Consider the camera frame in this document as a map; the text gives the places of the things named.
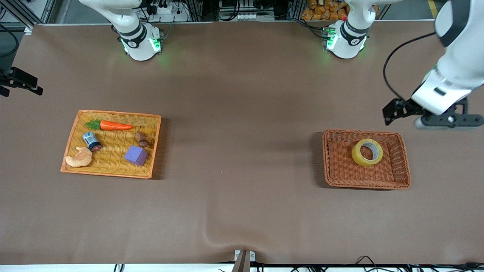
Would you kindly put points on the yellow clear tape roll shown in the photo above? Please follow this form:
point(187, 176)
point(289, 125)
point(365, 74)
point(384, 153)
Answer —
point(357, 156)

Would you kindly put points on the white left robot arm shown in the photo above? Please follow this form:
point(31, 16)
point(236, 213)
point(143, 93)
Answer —
point(461, 56)

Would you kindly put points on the brown woven basket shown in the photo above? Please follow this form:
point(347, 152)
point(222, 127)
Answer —
point(340, 170)

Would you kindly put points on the small blue white can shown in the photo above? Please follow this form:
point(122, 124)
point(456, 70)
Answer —
point(91, 140)

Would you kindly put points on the toy croissant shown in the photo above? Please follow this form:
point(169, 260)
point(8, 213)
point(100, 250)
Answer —
point(79, 158)

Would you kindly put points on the orange toy carrot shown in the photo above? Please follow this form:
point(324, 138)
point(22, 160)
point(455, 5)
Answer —
point(113, 125)

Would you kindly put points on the yellow woven tray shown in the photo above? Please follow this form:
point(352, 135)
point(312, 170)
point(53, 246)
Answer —
point(113, 169)

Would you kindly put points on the small brown toy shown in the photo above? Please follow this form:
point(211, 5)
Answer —
point(143, 139)

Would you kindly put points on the purple cube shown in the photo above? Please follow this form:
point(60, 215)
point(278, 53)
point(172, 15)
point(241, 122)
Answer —
point(135, 155)

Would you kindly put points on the bag of orange breads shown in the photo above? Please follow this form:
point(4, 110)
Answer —
point(321, 13)

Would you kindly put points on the brown table cover mat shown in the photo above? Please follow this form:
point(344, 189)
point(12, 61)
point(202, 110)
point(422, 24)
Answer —
point(242, 113)

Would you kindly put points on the white power strip with plugs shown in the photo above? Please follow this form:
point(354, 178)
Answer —
point(177, 16)

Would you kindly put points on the small white socket strip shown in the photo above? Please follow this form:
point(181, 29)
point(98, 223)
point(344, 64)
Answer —
point(251, 16)

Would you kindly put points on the black equipment box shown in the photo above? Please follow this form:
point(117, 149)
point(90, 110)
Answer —
point(245, 3)

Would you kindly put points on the aluminium frame profile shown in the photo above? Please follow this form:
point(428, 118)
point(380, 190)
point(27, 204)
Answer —
point(36, 11)

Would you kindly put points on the grey metal bracket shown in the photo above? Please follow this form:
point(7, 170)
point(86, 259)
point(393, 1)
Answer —
point(252, 257)

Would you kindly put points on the brown stand post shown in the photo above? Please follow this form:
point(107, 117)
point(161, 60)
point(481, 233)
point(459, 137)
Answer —
point(242, 264)

